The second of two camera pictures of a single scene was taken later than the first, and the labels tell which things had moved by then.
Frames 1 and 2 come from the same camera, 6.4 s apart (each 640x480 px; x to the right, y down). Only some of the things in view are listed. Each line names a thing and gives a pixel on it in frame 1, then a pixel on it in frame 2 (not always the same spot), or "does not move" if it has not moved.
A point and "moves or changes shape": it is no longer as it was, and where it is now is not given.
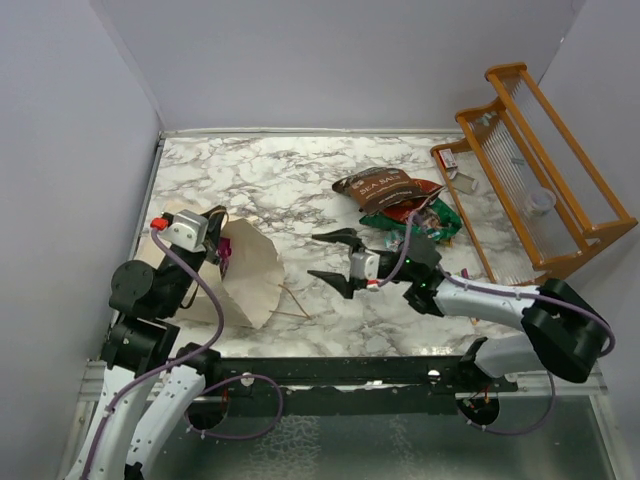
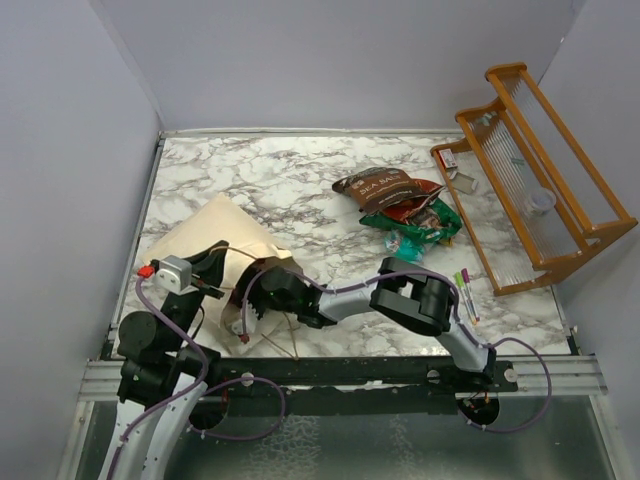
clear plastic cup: (542, 201) does not move
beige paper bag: (252, 284) moves or changes shape
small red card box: (448, 158) does not move
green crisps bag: (436, 221) does not move
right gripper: (339, 281) to (243, 285)
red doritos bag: (403, 212) does not move
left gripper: (216, 218) to (209, 263)
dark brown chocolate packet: (377, 187) does not move
